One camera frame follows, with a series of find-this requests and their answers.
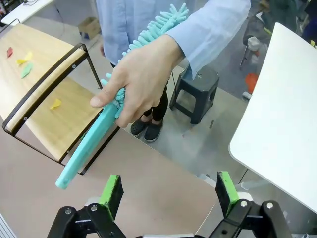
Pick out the brown cardboard box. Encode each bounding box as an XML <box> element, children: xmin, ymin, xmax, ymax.
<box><xmin>78</xmin><ymin>16</ymin><xmax>102</xmax><ymax>40</ymax></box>

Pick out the yellow paper scrap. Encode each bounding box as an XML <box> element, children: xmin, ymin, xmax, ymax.
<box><xmin>15</xmin><ymin>51</ymin><xmax>33</xmax><ymax>66</ymax></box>
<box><xmin>49</xmin><ymin>98</ymin><xmax>62</xmax><ymax>111</ymax></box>

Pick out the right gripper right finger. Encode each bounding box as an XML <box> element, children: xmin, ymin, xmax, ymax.
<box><xmin>195</xmin><ymin>171</ymin><xmax>294</xmax><ymax>238</ymax></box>

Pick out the small white side table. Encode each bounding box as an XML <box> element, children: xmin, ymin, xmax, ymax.
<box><xmin>0</xmin><ymin>0</ymin><xmax>54</xmax><ymax>25</ymax></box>

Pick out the large white side table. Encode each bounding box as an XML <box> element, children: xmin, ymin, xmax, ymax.
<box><xmin>229</xmin><ymin>22</ymin><xmax>317</xmax><ymax>214</ymax></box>

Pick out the two-tier wooden metal shelf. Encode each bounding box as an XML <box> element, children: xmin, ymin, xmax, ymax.
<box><xmin>0</xmin><ymin>18</ymin><xmax>119</xmax><ymax>176</ymax></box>

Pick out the black clog shoe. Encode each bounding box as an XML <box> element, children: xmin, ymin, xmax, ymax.
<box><xmin>130</xmin><ymin>119</ymin><xmax>149</xmax><ymax>137</ymax></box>
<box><xmin>143</xmin><ymin>120</ymin><xmax>164</xmax><ymax>143</ymax></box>

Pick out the black plastic stool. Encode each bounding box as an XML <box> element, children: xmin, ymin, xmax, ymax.
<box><xmin>169</xmin><ymin>66</ymin><xmax>220</xmax><ymax>125</ymax></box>

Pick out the green paper scrap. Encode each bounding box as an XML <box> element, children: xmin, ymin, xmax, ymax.
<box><xmin>20</xmin><ymin>62</ymin><xmax>34</xmax><ymax>79</ymax></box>

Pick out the chair with dark jacket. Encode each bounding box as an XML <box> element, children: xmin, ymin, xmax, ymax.
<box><xmin>239</xmin><ymin>9</ymin><xmax>275</xmax><ymax>70</ymax></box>

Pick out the teal chenille duster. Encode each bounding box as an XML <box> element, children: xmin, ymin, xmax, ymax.
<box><xmin>54</xmin><ymin>1</ymin><xmax>190</xmax><ymax>190</ymax></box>

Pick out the person in light blue shirt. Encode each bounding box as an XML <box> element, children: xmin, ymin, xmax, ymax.
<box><xmin>96</xmin><ymin>0</ymin><xmax>216</xmax><ymax>67</ymax></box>

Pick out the person's left forearm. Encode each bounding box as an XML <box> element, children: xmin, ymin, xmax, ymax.
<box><xmin>164</xmin><ymin>0</ymin><xmax>251</xmax><ymax>79</ymax></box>

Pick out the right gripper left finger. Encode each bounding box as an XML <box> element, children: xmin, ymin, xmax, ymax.
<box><xmin>47</xmin><ymin>174</ymin><xmax>127</xmax><ymax>238</ymax></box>

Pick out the person's left hand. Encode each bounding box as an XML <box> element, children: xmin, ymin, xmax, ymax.
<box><xmin>89</xmin><ymin>34</ymin><xmax>186</xmax><ymax>128</ymax></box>

